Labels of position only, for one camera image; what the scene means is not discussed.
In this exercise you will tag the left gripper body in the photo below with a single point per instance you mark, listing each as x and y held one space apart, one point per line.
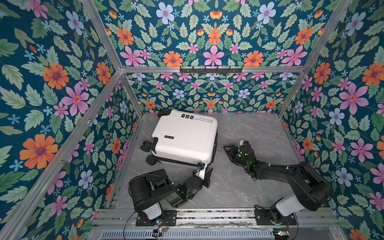
207 181

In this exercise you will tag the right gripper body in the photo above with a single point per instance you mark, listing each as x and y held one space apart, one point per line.
236 157

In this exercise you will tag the white black suitcase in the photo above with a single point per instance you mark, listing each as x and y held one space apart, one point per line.
182 138

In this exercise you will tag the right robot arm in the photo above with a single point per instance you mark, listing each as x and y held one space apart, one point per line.
310 189

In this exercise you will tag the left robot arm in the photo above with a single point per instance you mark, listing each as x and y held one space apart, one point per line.
148 190

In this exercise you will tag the metal hook bar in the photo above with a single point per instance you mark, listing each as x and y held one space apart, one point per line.
211 70

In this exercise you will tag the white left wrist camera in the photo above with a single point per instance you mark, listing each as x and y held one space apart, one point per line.
201 170

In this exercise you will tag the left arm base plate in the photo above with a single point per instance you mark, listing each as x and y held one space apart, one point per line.
167 218

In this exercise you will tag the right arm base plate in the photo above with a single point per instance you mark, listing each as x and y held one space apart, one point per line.
267 217

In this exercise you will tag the aluminium mounting rail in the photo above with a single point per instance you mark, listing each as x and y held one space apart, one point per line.
219 217

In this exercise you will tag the white perforated cable tray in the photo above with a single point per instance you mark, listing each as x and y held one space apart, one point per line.
188 234

